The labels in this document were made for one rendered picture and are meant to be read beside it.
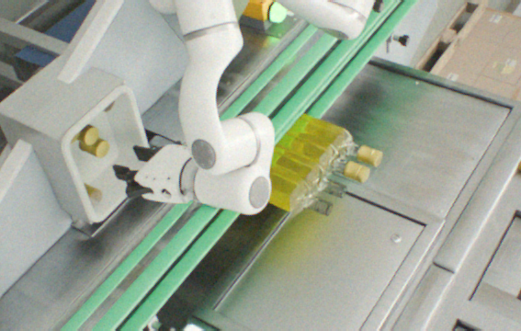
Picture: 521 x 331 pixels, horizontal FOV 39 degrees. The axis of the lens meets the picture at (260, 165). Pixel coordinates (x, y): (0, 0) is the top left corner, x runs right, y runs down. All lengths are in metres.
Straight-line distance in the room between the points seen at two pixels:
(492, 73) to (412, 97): 3.62
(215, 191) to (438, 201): 0.72
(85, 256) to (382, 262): 0.60
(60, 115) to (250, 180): 0.36
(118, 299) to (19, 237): 0.21
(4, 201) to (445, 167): 1.00
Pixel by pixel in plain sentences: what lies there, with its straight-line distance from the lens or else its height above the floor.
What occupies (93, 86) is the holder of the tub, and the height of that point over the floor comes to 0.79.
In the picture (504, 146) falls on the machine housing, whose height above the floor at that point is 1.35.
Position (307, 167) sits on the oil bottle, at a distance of 1.52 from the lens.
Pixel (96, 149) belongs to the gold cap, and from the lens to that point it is 1.34.
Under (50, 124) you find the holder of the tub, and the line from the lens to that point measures 1.27.
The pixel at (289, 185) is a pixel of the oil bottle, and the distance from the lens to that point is 1.48.
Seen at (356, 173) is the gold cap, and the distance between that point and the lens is 1.53.
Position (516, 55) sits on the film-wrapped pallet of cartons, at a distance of 5.75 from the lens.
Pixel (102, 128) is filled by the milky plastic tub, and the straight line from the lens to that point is 1.40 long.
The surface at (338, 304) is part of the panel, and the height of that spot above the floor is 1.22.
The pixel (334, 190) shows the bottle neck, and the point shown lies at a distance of 1.50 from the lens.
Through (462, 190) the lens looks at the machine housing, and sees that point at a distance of 1.74.
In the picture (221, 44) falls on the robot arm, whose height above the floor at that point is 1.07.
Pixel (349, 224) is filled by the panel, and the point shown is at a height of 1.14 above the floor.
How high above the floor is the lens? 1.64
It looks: 26 degrees down
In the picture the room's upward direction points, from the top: 113 degrees clockwise
